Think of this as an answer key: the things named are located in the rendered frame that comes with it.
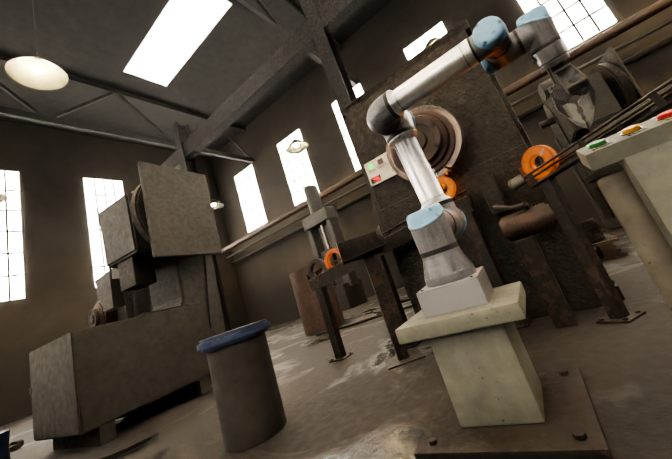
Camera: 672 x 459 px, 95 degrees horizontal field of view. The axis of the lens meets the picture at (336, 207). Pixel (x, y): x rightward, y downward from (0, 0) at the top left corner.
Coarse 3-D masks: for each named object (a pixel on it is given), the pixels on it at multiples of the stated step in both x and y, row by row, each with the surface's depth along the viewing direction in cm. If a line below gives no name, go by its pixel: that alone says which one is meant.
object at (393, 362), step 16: (352, 240) 193; (368, 240) 192; (384, 240) 172; (352, 256) 190; (368, 256) 177; (368, 272) 177; (384, 288) 172; (384, 304) 170; (384, 320) 172; (400, 352) 164; (416, 352) 168
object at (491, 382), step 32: (448, 352) 83; (480, 352) 79; (512, 352) 75; (448, 384) 82; (480, 384) 78; (512, 384) 75; (544, 384) 88; (576, 384) 83; (448, 416) 88; (480, 416) 78; (512, 416) 74; (544, 416) 72; (576, 416) 70; (448, 448) 74; (480, 448) 70; (512, 448) 66; (544, 448) 63; (576, 448) 60; (608, 448) 58
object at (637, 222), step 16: (608, 176) 94; (624, 176) 91; (608, 192) 95; (624, 192) 91; (624, 208) 92; (640, 208) 89; (624, 224) 93; (640, 224) 89; (656, 224) 87; (640, 240) 90; (656, 240) 87; (640, 256) 92; (656, 256) 87; (656, 272) 88
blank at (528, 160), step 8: (528, 152) 142; (536, 152) 139; (544, 152) 136; (552, 152) 133; (528, 160) 143; (544, 160) 136; (528, 168) 144; (552, 168) 134; (536, 176) 141; (544, 176) 138
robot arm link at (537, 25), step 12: (528, 12) 84; (540, 12) 83; (516, 24) 89; (528, 24) 85; (540, 24) 84; (552, 24) 84; (528, 36) 86; (540, 36) 84; (552, 36) 84; (528, 48) 88; (540, 48) 85
